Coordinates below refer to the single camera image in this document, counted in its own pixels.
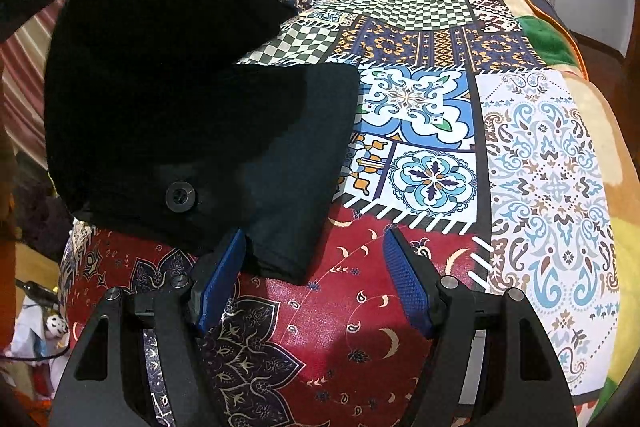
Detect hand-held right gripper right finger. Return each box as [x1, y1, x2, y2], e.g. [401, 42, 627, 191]
[382, 224, 576, 427]

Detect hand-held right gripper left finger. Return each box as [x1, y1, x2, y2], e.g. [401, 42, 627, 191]
[47, 227, 248, 427]

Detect black pants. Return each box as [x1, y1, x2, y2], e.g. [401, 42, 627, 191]
[44, 0, 361, 286]

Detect patchwork printed bedsheet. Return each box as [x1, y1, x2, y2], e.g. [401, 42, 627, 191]
[57, 0, 621, 427]

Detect pink striped curtain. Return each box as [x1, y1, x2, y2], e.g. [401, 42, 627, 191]
[0, 0, 71, 158]

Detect white spotted toy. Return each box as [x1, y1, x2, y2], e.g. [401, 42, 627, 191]
[44, 313, 68, 338]

